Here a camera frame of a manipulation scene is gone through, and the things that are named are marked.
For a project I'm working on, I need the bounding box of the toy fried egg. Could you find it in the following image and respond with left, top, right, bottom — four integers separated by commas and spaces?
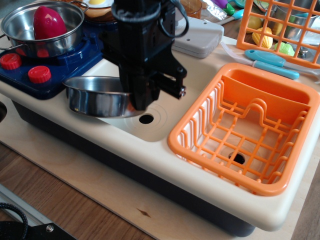
82, 0, 114, 9

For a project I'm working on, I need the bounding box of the red stove knob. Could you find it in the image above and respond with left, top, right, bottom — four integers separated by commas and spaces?
0, 53, 22, 70
27, 65, 52, 84

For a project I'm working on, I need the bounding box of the purple toy eggplant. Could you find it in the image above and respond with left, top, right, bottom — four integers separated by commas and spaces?
212, 0, 236, 16

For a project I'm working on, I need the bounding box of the steel pot with handles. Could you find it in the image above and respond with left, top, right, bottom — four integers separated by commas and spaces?
1, 0, 89, 58

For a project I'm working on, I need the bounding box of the teal handled toy knife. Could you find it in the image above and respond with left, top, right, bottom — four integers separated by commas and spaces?
244, 49, 320, 76

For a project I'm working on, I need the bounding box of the black bracket with screw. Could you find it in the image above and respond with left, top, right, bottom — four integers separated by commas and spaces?
22, 223, 76, 240

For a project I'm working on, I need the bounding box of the cream toy sink unit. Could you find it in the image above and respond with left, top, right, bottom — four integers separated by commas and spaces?
0, 46, 320, 240

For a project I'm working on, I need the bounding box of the teal toy utensil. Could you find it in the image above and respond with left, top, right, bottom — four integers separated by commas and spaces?
252, 60, 300, 80

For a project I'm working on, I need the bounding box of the amber glass toy pan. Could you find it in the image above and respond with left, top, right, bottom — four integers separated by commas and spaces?
70, 0, 203, 23

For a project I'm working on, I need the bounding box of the orange plastic drying rack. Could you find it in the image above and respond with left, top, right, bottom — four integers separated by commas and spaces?
167, 63, 320, 197

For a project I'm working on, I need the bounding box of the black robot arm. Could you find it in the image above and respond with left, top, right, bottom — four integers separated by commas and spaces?
99, 0, 190, 111

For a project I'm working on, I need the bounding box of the green toy vegetable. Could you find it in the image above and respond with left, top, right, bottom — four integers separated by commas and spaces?
274, 42, 295, 57

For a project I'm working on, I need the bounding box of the left red stove knob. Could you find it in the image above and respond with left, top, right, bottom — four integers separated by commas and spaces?
0, 53, 22, 70

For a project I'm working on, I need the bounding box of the yellow toy lemon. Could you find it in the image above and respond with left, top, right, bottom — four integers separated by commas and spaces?
246, 15, 262, 34

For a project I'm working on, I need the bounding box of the blue toy stove top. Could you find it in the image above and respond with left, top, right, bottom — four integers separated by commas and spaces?
0, 20, 118, 100

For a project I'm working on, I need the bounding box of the yellow toy corn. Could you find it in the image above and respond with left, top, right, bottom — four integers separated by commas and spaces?
251, 27, 273, 49

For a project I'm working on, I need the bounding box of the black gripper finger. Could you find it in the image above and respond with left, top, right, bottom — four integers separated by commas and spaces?
119, 71, 160, 111

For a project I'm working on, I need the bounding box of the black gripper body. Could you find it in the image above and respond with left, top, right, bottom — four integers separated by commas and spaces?
99, 22, 187, 99

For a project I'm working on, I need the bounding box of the magenta toy sweet potato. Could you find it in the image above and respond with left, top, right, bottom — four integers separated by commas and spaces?
33, 5, 67, 40

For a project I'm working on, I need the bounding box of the right red stove knob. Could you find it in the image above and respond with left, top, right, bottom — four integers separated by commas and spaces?
27, 65, 52, 84

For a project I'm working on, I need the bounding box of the small steel frying pan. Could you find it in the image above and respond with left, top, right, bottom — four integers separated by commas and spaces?
63, 76, 145, 118

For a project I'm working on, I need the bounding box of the orange grid basket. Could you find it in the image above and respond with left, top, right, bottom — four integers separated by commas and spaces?
236, 0, 320, 69

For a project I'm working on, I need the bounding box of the plywood base board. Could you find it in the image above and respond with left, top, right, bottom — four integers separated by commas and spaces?
0, 94, 320, 240

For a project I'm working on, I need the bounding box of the grey toy faucet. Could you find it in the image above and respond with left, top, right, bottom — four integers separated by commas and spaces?
172, 17, 224, 59

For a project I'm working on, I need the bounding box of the black braided cable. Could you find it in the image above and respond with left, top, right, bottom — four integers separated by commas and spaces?
0, 202, 29, 240

